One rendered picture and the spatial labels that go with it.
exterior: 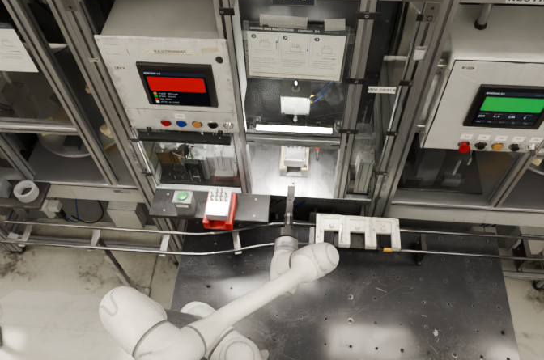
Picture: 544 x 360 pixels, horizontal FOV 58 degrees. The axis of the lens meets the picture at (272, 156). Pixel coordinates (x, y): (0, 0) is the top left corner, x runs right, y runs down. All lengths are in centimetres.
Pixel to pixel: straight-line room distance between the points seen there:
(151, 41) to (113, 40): 12
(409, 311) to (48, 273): 218
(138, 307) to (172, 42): 79
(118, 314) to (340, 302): 112
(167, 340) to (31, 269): 211
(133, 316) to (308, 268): 56
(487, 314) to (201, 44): 167
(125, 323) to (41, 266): 201
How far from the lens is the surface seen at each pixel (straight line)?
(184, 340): 146
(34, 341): 327
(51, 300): 332
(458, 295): 241
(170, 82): 168
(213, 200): 214
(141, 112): 188
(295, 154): 222
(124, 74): 175
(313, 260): 165
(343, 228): 220
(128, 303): 149
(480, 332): 238
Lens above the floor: 284
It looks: 55 degrees down
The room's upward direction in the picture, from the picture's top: 3 degrees counter-clockwise
